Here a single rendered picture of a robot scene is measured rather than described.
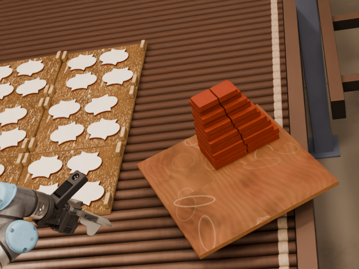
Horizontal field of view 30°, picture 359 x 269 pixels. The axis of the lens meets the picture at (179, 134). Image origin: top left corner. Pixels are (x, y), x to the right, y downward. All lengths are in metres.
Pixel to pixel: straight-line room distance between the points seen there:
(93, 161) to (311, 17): 1.26
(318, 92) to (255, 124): 1.25
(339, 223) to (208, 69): 1.05
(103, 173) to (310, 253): 0.88
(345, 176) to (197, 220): 1.62
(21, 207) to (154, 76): 1.36
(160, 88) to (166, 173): 0.67
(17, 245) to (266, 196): 0.87
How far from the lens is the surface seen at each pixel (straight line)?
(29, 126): 2.94
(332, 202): 3.50
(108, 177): 2.52
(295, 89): 2.67
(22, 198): 1.77
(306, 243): 2.12
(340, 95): 2.49
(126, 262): 2.26
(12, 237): 1.60
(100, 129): 2.74
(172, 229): 2.28
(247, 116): 2.22
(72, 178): 1.86
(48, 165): 2.68
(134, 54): 3.13
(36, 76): 3.23
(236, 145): 2.24
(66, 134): 2.78
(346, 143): 3.80
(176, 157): 2.35
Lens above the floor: 2.59
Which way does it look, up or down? 40 degrees down
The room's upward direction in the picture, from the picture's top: 17 degrees counter-clockwise
